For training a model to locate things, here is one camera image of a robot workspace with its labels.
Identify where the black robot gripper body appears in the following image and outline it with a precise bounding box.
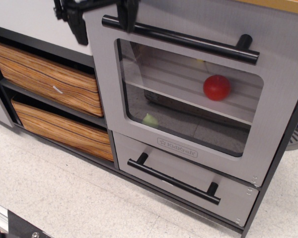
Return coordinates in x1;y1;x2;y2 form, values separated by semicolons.
54;0;139;21

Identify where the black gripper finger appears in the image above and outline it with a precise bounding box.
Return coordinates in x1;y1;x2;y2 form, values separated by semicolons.
67;9;88;46
117;1;139;32

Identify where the black oven door handle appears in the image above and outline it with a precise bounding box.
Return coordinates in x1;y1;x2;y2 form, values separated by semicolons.
101;14;260;66

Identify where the grey toy oven door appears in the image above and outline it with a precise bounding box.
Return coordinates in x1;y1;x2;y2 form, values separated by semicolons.
84;0;298;186

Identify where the white oven rack shelf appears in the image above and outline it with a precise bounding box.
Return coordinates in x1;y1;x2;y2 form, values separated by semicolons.
120;58;264;125

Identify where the upper wood-pattern storage bin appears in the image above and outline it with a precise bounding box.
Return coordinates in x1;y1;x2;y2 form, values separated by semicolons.
0;43;104;117

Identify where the wood-pattern storage bin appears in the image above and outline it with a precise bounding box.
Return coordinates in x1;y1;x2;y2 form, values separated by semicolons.
11;94;114;162
0;43;104;117

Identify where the green toy pear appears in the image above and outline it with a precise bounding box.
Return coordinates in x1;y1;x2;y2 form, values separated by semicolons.
142;113;159;128

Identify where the lower wood-pattern storage bin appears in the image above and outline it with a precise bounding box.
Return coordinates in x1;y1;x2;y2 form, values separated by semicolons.
11;94;114;162

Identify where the red toy tomato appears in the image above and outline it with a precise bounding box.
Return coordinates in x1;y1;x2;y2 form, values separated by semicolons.
203;75;231;101

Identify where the wooden countertop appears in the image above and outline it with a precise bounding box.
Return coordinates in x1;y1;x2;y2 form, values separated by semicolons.
240;0;298;14

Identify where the grey lower drawer front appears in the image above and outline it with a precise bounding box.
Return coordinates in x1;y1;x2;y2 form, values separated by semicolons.
113;132;258;227

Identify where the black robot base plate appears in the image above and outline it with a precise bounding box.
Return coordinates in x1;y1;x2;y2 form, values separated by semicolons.
0;210;52;238

